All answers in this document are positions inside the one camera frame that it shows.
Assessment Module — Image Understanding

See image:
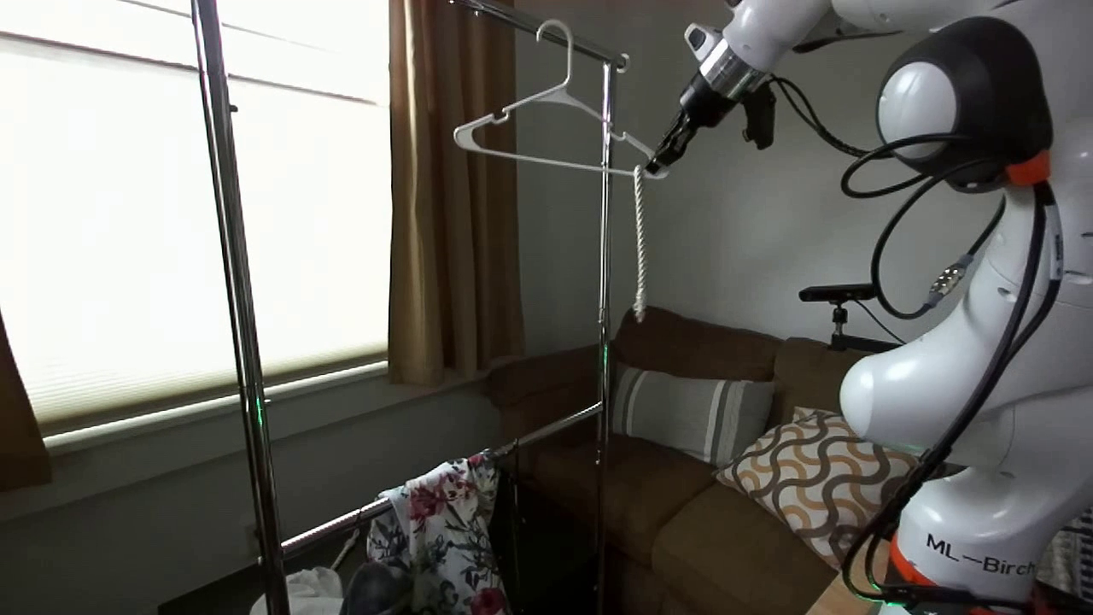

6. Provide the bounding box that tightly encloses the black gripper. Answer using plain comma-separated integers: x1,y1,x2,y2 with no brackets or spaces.
643,78,740,180

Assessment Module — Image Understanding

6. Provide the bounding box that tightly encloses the white twisted rope loop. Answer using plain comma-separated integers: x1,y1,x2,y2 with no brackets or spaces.
626,163,652,328

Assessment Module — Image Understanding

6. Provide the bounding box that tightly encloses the white plastic clothes hanger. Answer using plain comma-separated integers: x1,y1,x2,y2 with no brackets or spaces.
448,17,668,184

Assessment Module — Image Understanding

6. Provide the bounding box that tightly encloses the brown curtain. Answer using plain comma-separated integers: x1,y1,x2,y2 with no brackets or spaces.
385,0,530,389

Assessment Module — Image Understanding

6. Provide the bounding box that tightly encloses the grey striped pillow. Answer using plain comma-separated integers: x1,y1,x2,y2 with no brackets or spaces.
611,363,780,469

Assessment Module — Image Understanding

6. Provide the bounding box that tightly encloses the wavy patterned pillow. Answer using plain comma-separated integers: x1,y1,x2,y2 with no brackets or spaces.
715,403,923,574

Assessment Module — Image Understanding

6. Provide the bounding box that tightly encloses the brown fabric couch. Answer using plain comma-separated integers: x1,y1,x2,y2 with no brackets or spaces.
484,304,930,615

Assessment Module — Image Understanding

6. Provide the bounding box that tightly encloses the floral print garment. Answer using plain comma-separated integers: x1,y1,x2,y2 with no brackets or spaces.
363,451,511,615

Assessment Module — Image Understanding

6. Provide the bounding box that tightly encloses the metal garment rack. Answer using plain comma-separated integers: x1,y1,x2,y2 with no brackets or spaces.
188,0,632,615

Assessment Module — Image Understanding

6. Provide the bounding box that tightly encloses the light wooden box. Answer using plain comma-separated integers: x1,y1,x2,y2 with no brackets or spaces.
804,565,906,615

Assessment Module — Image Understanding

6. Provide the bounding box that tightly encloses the white window blind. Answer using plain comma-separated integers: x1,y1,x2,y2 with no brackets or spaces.
0,0,395,434

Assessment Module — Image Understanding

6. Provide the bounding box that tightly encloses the white grid panel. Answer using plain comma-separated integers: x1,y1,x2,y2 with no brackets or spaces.
1031,509,1093,603

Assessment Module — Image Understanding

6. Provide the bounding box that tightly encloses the white plastic bag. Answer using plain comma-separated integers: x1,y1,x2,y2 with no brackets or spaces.
247,561,347,615

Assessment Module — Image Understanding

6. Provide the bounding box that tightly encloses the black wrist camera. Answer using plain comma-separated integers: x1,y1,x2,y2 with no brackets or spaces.
738,78,783,150

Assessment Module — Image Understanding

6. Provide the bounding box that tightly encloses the black camera on stand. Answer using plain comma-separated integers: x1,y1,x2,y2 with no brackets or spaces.
795,280,887,349

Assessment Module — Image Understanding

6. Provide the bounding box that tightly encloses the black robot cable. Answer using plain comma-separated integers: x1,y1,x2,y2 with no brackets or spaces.
769,73,1069,603

